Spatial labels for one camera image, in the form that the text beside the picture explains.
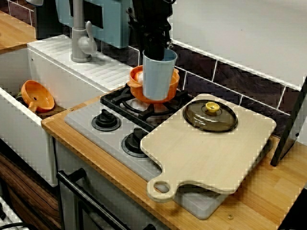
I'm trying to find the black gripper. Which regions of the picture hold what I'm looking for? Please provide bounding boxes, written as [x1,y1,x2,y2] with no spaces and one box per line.
[127,7,173,60]

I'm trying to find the light blue plastic cup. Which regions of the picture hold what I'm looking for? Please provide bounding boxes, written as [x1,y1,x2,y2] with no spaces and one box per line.
[142,48,178,101]

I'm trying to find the orange plastic pot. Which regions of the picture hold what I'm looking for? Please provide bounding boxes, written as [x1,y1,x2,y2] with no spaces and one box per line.
[126,66,180,104]

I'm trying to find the teal box with black window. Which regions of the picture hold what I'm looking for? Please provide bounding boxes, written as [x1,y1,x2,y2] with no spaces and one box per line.
[55,0,135,48]

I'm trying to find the black burner grate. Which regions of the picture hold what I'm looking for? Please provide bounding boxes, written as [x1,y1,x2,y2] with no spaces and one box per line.
[100,82,194,132]

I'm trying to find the grey toy faucet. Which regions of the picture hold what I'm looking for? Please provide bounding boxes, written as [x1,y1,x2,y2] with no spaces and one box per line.
[70,0,98,63]

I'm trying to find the glass lid with yellow knob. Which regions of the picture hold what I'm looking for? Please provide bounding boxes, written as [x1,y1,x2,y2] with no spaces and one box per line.
[182,100,239,132]

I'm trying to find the black stove knob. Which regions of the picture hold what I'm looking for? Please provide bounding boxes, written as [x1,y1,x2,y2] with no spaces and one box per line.
[91,109,122,132]
[121,127,151,158]

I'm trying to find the white toy sink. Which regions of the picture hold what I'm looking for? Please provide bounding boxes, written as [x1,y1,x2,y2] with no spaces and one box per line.
[0,34,135,187]

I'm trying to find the grey toy stove top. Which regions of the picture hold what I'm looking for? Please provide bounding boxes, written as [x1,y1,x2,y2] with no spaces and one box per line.
[64,83,227,220]

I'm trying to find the light wooden cutting board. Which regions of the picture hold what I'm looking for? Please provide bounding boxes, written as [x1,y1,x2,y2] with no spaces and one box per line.
[140,93,277,204]

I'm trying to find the orange plastic funnel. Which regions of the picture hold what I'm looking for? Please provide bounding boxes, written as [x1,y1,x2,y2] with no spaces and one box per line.
[21,80,56,113]

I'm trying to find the white toy oven front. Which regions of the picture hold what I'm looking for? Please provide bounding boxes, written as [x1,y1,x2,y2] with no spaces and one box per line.
[55,141,168,230]

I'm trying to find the dark slanted panel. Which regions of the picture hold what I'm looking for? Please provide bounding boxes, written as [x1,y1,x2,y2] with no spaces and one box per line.
[270,76,307,167]

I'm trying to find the black oven door handle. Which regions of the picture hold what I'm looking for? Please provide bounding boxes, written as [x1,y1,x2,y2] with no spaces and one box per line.
[56,167,156,230]

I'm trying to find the black cable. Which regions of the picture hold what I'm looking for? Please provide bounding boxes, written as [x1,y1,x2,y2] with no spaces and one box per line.
[0,222,33,230]

